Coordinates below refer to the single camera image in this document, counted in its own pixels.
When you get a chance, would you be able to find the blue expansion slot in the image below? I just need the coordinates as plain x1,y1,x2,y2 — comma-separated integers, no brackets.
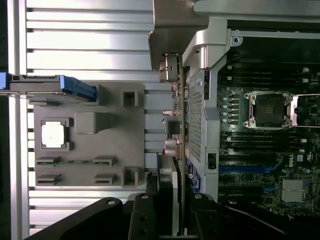
219,164,279,174

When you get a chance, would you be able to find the green RAM stick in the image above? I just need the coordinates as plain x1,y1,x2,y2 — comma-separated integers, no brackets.
35,159,111,167

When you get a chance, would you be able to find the grey parts rack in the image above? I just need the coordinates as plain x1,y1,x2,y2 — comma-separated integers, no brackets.
26,83,146,189

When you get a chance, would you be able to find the silver chipset heatsink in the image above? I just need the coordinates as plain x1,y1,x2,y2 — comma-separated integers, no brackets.
281,178,305,203

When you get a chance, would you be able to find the green motherboard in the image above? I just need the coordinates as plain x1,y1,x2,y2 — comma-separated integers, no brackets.
216,61,320,216

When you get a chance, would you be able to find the RAM stick with black label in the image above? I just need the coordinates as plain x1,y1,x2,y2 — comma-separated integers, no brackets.
226,136,309,146

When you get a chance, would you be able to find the silver CPU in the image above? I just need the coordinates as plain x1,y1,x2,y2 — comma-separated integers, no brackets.
40,121,66,149

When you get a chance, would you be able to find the open black PC case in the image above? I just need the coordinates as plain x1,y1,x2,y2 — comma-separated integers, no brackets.
181,0,320,218

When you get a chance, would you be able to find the CPU socket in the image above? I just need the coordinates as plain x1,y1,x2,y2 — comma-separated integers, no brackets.
243,90,295,130

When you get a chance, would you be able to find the metal socket cover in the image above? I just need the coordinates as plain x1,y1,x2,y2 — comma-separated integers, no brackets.
290,93,320,127

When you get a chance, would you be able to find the hard disk with blue label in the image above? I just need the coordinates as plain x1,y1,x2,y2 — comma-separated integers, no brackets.
8,74,65,99

